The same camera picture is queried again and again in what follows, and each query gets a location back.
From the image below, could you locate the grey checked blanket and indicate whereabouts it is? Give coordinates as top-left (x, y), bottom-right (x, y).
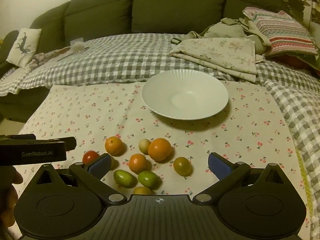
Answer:
top-left (0, 33), bottom-right (320, 240)

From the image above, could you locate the person's left hand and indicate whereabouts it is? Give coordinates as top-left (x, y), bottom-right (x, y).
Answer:
top-left (0, 166), bottom-right (24, 230)

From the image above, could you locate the white ribbed plate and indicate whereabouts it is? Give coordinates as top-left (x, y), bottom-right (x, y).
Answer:
top-left (141, 69), bottom-right (229, 120)

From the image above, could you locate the floral patterned cloth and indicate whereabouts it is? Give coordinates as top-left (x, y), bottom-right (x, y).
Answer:
top-left (25, 47), bottom-right (73, 68)

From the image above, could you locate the stack of papers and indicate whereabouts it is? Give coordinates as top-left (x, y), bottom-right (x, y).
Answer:
top-left (272, 0), bottom-right (312, 23)

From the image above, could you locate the folded floral cloth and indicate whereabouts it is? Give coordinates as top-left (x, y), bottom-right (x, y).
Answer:
top-left (169, 37), bottom-right (258, 83)

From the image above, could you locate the white fluffy object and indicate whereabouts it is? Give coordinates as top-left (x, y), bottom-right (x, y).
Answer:
top-left (71, 39), bottom-right (87, 53)

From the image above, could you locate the striped patterned pillow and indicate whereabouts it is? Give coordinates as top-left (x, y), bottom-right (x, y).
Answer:
top-left (242, 7), bottom-right (318, 57)

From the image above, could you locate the green lime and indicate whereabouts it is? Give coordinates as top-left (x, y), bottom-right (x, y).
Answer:
top-left (114, 169), bottom-right (138, 188)
top-left (173, 157), bottom-right (192, 176)
top-left (138, 171), bottom-right (160, 188)

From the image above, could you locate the small orange tangerine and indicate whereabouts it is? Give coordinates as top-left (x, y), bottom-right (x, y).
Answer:
top-left (129, 153), bottom-right (147, 174)
top-left (105, 136), bottom-right (125, 156)

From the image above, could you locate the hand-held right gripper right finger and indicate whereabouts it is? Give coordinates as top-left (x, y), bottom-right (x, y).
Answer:
top-left (192, 152), bottom-right (287, 204)

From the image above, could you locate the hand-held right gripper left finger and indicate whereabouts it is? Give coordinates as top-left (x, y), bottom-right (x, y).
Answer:
top-left (35, 153), bottom-right (127, 205)

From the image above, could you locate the green lime front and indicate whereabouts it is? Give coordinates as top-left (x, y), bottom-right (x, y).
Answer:
top-left (173, 157), bottom-right (192, 176)

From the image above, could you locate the green sofa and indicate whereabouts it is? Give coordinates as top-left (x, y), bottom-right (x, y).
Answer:
top-left (0, 0), bottom-right (312, 124)

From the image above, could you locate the large orange tangerine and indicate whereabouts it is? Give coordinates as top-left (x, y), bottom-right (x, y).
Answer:
top-left (147, 138), bottom-right (172, 162)

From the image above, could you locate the white animal print cushion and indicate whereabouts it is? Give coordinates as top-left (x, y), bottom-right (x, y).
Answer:
top-left (6, 28), bottom-right (42, 68)

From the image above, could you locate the green lime back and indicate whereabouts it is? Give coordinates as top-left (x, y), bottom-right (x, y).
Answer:
top-left (114, 169), bottom-right (138, 188)

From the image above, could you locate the red tomato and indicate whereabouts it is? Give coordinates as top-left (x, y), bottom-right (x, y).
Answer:
top-left (82, 150), bottom-right (100, 165)

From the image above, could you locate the cherry print cloth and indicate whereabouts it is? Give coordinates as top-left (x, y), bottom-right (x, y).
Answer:
top-left (15, 80), bottom-right (310, 230)

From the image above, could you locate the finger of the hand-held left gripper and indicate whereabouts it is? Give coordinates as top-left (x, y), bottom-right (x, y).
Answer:
top-left (49, 136), bottom-right (77, 152)
top-left (0, 134), bottom-right (36, 142)

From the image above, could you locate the red cloth item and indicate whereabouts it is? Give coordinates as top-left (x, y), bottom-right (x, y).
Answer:
top-left (271, 54), bottom-right (318, 73)

